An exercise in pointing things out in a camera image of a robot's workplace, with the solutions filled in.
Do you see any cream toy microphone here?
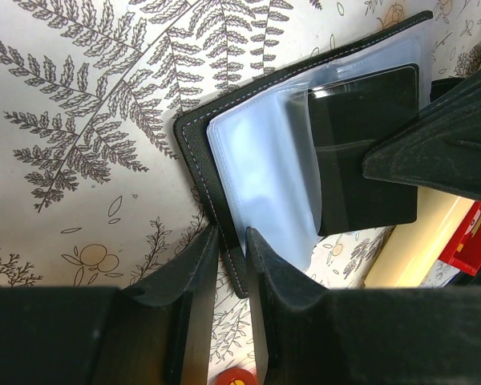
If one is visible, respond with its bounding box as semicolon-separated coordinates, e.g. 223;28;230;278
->
362;34;481;290

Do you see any floral table mat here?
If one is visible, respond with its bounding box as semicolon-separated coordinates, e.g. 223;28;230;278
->
0;1;481;384

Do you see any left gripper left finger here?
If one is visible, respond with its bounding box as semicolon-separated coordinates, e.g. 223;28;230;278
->
0;225;219;384

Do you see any black card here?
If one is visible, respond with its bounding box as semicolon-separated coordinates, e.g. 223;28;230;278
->
308;63;419;237

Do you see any red owl toy block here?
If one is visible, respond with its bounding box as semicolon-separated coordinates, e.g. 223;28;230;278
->
438;201;481;277

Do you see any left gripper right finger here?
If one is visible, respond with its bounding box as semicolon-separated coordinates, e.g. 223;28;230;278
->
246;229;481;384

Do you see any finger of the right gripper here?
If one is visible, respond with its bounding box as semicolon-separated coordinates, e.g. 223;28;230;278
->
362;69;481;201

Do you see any black leather card holder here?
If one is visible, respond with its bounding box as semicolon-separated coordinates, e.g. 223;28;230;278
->
173;10;433;298

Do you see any orange toy car block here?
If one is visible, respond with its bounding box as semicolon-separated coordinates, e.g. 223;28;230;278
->
213;367;258;385

